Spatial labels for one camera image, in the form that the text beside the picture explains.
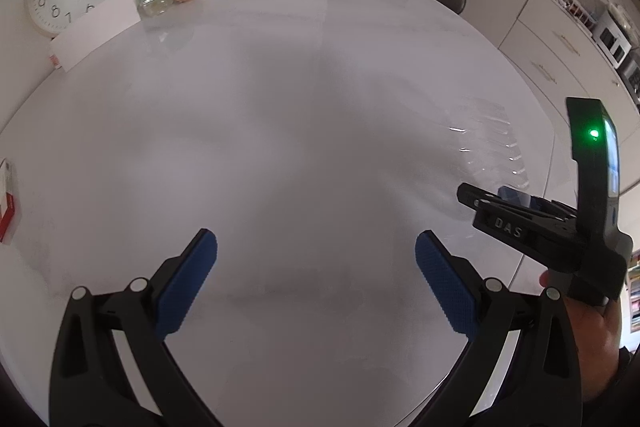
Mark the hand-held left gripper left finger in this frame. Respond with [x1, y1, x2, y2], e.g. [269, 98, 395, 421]
[48, 228, 218, 427]

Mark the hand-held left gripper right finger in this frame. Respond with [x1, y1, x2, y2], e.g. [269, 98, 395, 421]
[414, 229, 585, 427]

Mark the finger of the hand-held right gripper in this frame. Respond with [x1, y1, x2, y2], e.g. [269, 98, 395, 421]
[456, 182, 579, 221]
[471, 206, 584, 271]

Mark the person's right forearm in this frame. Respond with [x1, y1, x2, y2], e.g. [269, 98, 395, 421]
[582, 344, 640, 414]

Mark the person's right hand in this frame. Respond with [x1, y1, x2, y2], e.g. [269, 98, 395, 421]
[539, 270, 622, 402]

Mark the bookshelf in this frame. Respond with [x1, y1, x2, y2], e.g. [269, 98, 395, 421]
[625, 249, 640, 335]

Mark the white drawer cabinet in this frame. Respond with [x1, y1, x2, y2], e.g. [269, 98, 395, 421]
[499, 0, 640, 120]

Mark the white microwave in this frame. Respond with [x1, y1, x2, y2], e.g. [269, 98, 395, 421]
[594, 11, 635, 68]

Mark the red white box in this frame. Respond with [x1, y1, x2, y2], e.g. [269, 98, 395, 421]
[0, 158, 17, 244]

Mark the white card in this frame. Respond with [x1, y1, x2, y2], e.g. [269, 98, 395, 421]
[50, 0, 143, 72]

